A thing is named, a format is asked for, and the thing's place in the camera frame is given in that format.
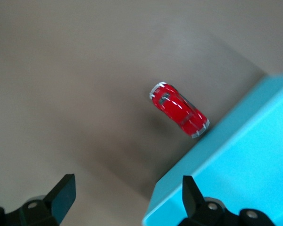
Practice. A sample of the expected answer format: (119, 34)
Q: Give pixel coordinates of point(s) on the blue plastic box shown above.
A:
(238, 160)

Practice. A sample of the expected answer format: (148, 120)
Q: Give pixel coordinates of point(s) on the red beetle toy car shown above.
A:
(177, 108)

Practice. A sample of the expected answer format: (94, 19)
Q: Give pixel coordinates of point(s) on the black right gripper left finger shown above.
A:
(59, 200)

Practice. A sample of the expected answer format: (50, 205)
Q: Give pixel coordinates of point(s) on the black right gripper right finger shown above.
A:
(191, 200)

